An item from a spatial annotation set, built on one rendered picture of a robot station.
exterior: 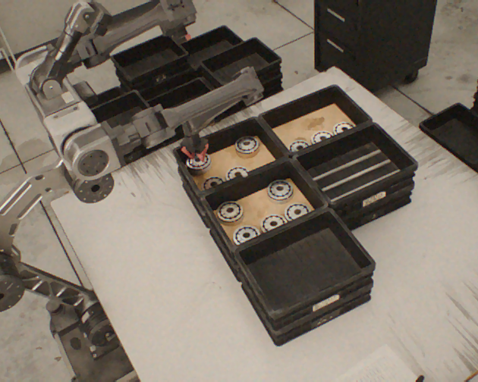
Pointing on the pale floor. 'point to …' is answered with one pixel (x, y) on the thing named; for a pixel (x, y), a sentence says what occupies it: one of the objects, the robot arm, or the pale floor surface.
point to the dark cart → (373, 39)
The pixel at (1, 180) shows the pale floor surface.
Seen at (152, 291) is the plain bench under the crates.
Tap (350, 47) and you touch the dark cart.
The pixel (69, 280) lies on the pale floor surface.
